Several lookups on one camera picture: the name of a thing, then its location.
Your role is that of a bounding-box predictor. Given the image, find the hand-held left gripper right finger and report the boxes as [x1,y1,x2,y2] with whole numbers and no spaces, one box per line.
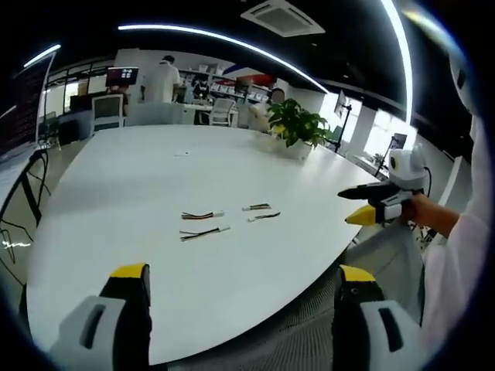
[331,264,431,371]

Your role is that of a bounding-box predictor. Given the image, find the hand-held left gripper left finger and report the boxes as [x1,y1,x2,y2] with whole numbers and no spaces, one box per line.
[46,263,152,371]

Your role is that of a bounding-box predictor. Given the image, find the white JST connector long wires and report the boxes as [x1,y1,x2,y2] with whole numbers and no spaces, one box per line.
[181,209,227,221]
[179,226,232,243]

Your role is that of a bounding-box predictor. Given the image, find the person's right hand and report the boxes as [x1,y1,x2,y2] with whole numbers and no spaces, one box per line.
[398,192,432,229]

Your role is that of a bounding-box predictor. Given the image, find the monitor on black stand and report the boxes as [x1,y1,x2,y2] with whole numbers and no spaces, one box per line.
[334,90,353,154]

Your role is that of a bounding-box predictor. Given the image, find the person's white clothing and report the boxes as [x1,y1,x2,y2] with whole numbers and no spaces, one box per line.
[419,111,495,349]

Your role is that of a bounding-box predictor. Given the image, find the green potted plant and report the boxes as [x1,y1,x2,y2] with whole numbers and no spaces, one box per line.
[265,97,334,161]

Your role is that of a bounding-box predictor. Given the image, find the ceiling strip light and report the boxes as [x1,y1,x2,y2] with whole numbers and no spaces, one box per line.
[22,43,63,69]
[381,0,415,121]
[117,24,330,94]

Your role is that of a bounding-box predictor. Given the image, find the white office chair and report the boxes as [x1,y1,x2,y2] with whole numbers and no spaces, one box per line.
[210,97,239,127]
[90,94,127,135]

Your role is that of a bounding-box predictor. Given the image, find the ceiling air conditioner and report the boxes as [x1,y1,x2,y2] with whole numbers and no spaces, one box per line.
[240,0,326,38]

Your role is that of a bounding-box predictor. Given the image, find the dark computer monitor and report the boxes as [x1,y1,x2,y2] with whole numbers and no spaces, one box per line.
[107,66,140,87]

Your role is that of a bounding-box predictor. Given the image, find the black frame chair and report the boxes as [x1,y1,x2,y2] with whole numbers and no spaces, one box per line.
[0,148,50,252]

